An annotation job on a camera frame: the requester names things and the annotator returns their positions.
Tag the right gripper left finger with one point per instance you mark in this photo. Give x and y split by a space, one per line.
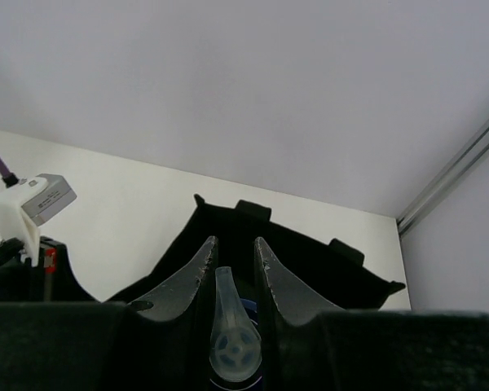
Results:
159 341

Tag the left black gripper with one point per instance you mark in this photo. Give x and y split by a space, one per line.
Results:
52 279

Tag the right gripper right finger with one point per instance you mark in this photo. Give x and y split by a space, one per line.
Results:
308 343

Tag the orange bottle white pump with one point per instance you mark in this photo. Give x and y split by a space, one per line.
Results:
235 344

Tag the black canvas bag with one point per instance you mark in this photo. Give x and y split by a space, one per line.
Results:
335 270

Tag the right aluminium frame post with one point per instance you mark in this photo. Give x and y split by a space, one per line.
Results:
445 181

